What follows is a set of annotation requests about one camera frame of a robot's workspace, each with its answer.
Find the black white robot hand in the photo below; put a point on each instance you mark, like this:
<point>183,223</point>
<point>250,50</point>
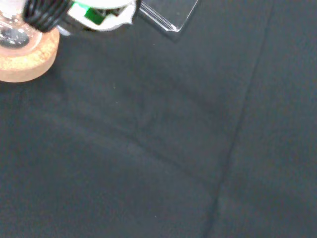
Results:
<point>99,15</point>

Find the clear acrylic funnel stand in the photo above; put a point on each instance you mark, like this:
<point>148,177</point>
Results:
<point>171,15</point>

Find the glass round-bottom flask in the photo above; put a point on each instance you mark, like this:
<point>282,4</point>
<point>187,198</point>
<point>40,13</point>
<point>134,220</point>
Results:
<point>15,34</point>

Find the black bench cloth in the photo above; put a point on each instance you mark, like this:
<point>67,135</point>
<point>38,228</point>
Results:
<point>158,148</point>

